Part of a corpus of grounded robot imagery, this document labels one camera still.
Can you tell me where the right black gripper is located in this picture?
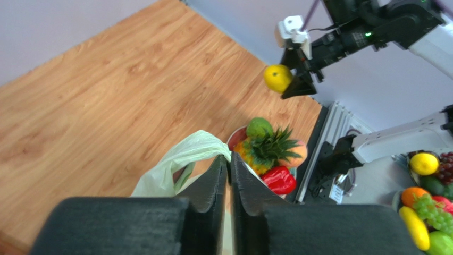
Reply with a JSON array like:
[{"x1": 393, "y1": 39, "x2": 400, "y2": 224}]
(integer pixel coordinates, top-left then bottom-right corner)
[{"x1": 280, "y1": 21, "x2": 377, "y2": 99}]

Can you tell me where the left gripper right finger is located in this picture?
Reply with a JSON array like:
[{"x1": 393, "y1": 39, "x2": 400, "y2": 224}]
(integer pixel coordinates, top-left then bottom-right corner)
[{"x1": 229, "y1": 152, "x2": 419, "y2": 254}]

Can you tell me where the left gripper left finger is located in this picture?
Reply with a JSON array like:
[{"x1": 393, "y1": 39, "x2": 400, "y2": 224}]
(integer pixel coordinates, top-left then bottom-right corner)
[{"x1": 30, "y1": 156, "x2": 228, "y2": 254}]

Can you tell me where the fake yellow lemon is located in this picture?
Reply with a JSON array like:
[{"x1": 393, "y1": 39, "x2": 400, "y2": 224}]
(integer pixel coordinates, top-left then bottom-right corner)
[{"x1": 263, "y1": 64, "x2": 293, "y2": 94}]

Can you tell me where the fake red apple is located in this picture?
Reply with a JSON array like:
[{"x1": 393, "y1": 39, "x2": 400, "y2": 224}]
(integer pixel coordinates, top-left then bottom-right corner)
[{"x1": 261, "y1": 166, "x2": 297, "y2": 195}]

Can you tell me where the avocado print plastic bag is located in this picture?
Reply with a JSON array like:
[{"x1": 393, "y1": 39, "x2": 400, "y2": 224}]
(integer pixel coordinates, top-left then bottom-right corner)
[{"x1": 131, "y1": 130, "x2": 231, "y2": 197}]

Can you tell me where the green custard apple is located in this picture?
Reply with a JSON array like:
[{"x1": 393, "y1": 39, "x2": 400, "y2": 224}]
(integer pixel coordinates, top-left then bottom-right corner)
[{"x1": 246, "y1": 117, "x2": 274, "y2": 138}]

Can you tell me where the fake pineapple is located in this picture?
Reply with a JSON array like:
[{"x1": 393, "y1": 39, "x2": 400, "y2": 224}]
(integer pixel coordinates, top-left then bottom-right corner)
[{"x1": 233, "y1": 127, "x2": 297, "y2": 176}]

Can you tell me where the fake peach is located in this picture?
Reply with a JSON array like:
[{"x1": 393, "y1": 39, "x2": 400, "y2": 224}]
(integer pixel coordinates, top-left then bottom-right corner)
[{"x1": 278, "y1": 140, "x2": 308, "y2": 168}]

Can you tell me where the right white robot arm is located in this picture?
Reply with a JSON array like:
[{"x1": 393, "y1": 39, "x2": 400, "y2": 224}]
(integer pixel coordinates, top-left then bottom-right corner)
[{"x1": 275, "y1": 1, "x2": 452, "y2": 177}]

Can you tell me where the background fruit bowl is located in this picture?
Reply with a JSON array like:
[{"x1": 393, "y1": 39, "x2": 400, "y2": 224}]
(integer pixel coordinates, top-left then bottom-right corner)
[
  {"x1": 391, "y1": 186, "x2": 453, "y2": 255},
  {"x1": 406, "y1": 150, "x2": 452, "y2": 201}
]

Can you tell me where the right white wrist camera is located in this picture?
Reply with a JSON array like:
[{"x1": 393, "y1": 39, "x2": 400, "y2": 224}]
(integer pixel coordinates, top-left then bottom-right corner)
[{"x1": 274, "y1": 15, "x2": 312, "y2": 60}]

